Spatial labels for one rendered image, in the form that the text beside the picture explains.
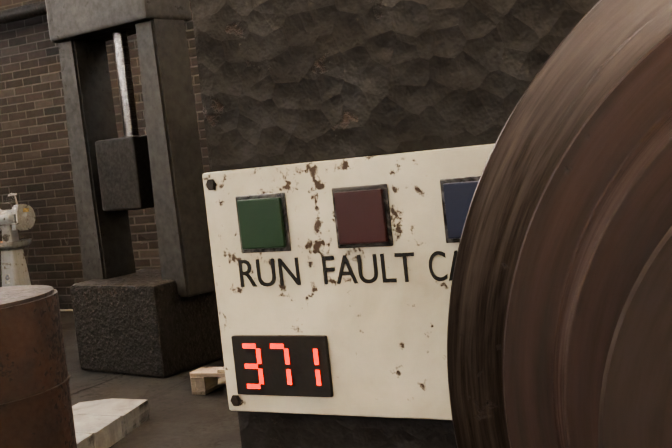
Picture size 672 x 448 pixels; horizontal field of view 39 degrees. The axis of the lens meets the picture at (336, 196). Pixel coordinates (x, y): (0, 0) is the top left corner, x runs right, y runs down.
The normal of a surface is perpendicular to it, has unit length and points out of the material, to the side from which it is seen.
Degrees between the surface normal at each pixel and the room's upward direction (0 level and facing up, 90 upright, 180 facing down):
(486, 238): 90
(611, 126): 90
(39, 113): 90
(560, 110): 90
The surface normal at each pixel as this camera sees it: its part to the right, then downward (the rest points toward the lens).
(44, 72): -0.47, 0.10
